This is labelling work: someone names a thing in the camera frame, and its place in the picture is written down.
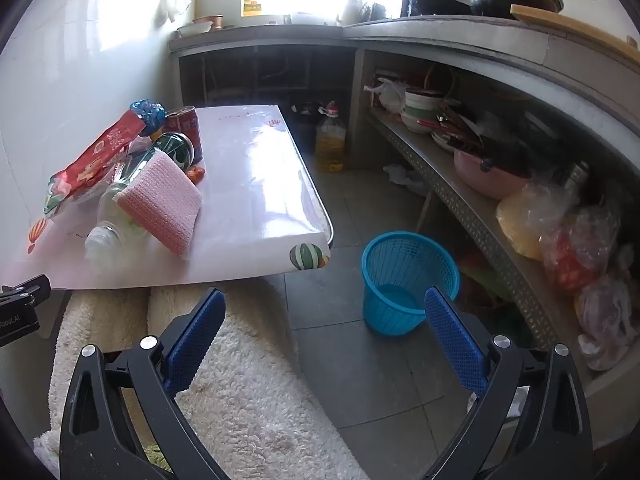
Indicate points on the cooking oil bottle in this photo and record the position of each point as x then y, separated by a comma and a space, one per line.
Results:
330, 145

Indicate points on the white jug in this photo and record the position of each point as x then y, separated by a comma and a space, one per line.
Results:
350, 12

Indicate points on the stack of white bowls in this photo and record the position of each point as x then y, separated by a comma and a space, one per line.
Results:
420, 110

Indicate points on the pink knitted dishcloth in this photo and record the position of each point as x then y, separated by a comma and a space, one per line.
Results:
160, 205

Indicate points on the red plastic bag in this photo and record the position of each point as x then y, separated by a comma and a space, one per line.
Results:
570, 260

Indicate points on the white plastic bag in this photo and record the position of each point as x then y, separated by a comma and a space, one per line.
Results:
392, 92

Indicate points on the blue plastic basket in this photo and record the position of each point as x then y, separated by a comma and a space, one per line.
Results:
390, 310

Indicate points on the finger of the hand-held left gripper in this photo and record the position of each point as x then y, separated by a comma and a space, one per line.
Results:
30, 290

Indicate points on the small orange wrapper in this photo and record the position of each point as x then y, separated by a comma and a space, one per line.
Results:
195, 174

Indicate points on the table with pink printed cover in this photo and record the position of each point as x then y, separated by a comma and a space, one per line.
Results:
250, 185

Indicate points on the pale pink plastic bag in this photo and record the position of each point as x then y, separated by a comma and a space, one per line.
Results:
605, 310

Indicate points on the yellow packet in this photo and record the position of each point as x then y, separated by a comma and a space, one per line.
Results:
252, 7

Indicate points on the crumpled white bag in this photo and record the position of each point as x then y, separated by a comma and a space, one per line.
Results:
405, 175

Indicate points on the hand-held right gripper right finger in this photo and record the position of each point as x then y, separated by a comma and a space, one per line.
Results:
455, 340

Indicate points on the copper bowl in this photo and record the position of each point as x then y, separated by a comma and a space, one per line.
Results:
210, 21

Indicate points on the wooden cutting board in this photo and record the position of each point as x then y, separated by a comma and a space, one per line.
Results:
575, 25

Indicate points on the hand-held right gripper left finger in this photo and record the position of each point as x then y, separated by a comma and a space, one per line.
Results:
196, 334

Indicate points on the green drink can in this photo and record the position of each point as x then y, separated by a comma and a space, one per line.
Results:
175, 147

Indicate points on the pile of dark kitchenware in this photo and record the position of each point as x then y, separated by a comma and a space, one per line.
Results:
465, 135

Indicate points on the pink basin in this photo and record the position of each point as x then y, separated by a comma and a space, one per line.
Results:
480, 175

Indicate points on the clear plastic bottle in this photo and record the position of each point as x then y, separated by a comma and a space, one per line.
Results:
107, 245

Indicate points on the round metal strainer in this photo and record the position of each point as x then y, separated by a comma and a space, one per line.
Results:
372, 12

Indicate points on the crumpled blue plastic bag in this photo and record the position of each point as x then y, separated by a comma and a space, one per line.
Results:
149, 112

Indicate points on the red drink can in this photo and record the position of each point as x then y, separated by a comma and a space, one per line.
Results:
186, 130

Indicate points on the white bowl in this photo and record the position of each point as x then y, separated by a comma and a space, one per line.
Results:
192, 30

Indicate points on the white fluffy rug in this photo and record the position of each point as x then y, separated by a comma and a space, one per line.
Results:
260, 410

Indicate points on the red snack bag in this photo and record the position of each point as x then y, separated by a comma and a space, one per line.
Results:
100, 152

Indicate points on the yellow plastic bag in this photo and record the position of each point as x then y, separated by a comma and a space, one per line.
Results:
520, 225

